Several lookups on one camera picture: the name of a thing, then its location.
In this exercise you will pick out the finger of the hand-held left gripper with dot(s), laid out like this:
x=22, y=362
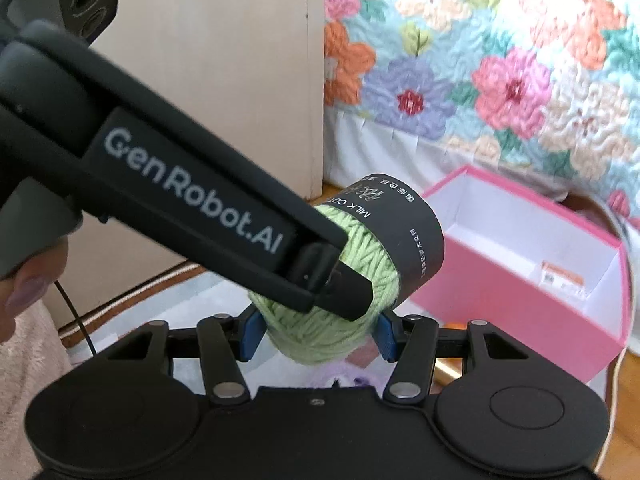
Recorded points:
x=345, y=290

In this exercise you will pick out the pink fluffy cloth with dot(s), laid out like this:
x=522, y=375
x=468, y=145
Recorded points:
x=25, y=400

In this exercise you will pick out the brown cardboard box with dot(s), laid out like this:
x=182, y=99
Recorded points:
x=210, y=60

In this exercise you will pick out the purple plush toy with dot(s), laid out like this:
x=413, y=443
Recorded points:
x=345, y=376

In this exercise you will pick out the person's left hand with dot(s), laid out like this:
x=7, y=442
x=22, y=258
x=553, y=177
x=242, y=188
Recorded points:
x=25, y=292

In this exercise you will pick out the floral quilted bedspread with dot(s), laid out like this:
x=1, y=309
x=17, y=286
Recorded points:
x=450, y=60

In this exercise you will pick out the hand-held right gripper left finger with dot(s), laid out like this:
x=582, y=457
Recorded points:
x=252, y=335

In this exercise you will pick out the pink cardboard box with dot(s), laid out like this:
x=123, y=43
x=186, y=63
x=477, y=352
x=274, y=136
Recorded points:
x=500, y=305

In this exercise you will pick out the checkered rug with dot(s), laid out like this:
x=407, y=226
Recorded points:
x=200, y=300

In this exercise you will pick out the green yarn ball black label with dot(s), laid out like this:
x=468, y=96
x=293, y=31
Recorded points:
x=310, y=337

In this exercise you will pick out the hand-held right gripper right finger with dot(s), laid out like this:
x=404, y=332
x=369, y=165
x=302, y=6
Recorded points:
x=386, y=340

